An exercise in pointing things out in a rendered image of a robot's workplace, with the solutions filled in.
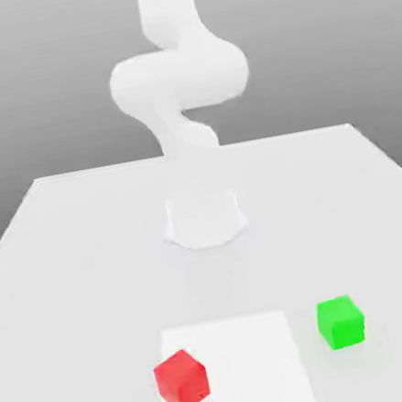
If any small green cube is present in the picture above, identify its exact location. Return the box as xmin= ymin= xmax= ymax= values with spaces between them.
xmin=312 ymin=291 xmax=371 ymax=354

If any small red cube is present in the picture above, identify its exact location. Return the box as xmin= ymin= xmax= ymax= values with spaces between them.
xmin=150 ymin=344 xmax=214 ymax=402

